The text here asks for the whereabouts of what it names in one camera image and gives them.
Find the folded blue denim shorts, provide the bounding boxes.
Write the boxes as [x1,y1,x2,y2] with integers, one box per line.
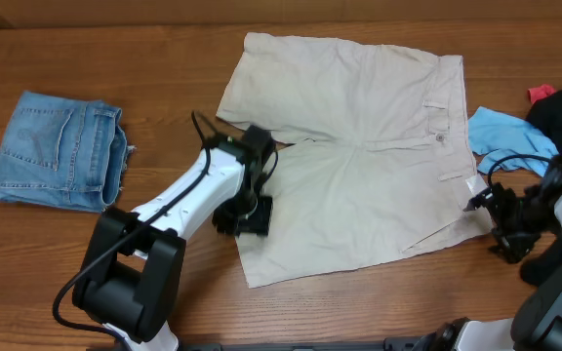
[0,92,135,213]

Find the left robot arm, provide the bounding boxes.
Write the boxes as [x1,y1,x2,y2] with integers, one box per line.
[72,126,278,350]

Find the red cloth garment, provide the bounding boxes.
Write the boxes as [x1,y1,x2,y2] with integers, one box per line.
[528,84,557,104]

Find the light blue cloth garment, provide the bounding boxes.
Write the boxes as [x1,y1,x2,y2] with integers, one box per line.
[467,107,559,175]

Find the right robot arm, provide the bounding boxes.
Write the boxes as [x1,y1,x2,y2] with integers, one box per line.
[414,155,562,351]

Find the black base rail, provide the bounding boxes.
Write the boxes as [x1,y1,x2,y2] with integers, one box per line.
[179,333,435,351]

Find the beige khaki shorts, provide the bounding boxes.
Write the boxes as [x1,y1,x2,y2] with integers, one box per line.
[217,32,492,288]

